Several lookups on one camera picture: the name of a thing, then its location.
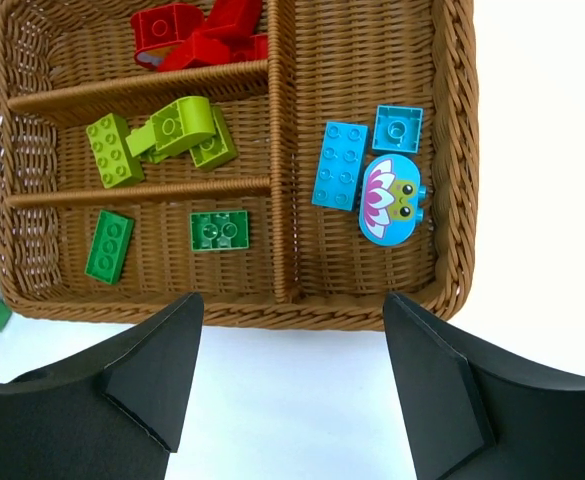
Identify brown wicker divided basket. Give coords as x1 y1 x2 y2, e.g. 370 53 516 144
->
0 1 479 330

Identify red curved lego brick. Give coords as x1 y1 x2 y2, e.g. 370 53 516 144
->
157 32 231 72

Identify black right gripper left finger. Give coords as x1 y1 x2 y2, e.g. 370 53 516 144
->
0 293 204 479

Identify teal printed lego brick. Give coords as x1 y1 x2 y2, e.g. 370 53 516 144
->
359 154 427 247

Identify light blue lego stack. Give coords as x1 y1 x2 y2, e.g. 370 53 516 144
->
86 113 145 189

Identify dark green square lego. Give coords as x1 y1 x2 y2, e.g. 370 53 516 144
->
190 210 250 252

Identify lime sloped lego brick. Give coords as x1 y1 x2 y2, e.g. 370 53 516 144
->
190 106 238 171

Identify small lime lego brick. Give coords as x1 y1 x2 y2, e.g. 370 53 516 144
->
126 122 169 164

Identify dark green long lego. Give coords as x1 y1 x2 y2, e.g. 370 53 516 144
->
85 210 134 285

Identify teal long lego brick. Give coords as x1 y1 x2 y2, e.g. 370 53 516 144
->
312 121 369 211

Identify red flower printed lego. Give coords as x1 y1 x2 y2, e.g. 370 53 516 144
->
130 2 205 70

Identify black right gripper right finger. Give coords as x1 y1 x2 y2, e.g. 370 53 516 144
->
383 293 585 479

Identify small teal square lego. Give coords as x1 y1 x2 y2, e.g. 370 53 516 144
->
372 105 424 154

